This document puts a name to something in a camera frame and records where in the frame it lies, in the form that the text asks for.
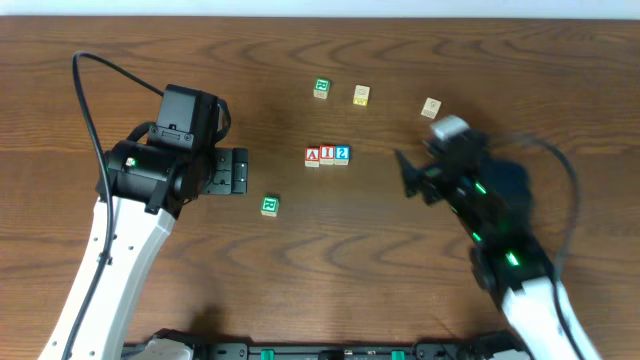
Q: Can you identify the red letter A block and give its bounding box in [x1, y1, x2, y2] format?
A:
[304, 147, 320, 167]

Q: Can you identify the far green letter block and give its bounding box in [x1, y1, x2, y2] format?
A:
[313, 78, 331, 99]

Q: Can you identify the plain wooden letter block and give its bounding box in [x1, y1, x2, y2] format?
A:
[421, 98, 442, 119]

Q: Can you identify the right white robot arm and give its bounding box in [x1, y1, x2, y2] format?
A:
[395, 140, 600, 359]

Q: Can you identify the near green R block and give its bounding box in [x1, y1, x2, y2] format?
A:
[261, 196, 279, 217]

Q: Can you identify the blue number 2 block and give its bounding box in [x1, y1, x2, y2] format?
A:
[334, 145, 350, 165]

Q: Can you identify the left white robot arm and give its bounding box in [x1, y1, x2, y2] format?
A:
[40, 140, 249, 359]

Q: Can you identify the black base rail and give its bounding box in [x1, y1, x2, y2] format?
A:
[120, 329, 531, 360]

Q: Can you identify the yellow letter block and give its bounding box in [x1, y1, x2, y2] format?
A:
[353, 85, 371, 107]

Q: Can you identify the red letter I block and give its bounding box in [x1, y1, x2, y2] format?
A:
[319, 145, 335, 165]

